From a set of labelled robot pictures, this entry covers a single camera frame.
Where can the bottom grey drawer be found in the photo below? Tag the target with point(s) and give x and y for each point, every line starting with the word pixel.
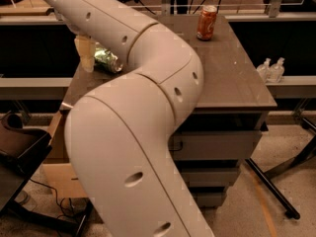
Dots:
pixel 209 199

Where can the cardboard box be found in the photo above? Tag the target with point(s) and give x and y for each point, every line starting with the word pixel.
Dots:
pixel 57 167

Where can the clear plastic bottle right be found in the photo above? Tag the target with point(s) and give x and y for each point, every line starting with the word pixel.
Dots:
pixel 276 71

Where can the black table with brown tray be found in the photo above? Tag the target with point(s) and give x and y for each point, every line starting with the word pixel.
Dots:
pixel 22 150

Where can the clear plastic bottle left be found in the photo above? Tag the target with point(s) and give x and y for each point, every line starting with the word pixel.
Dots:
pixel 263 69

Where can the grey drawer cabinet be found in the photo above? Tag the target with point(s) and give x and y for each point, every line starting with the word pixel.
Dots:
pixel 233 97

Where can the orange soda can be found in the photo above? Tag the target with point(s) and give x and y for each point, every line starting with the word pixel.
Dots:
pixel 206 22

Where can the clear plastic bottle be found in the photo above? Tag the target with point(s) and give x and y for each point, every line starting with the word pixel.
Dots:
pixel 263 69
pixel 276 71

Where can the top grey drawer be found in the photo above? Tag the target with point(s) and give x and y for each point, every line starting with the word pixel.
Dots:
pixel 214 145

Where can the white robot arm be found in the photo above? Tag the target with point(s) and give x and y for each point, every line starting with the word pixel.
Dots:
pixel 117 134

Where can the green soda can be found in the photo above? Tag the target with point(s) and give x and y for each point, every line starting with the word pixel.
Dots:
pixel 107 61

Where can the grey drawer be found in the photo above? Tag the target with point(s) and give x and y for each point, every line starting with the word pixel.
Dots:
pixel 221 177
pixel 209 199
pixel 214 145

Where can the middle grey drawer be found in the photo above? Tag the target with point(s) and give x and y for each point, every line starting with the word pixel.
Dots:
pixel 221 177

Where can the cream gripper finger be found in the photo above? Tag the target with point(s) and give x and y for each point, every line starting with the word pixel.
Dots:
pixel 86 50

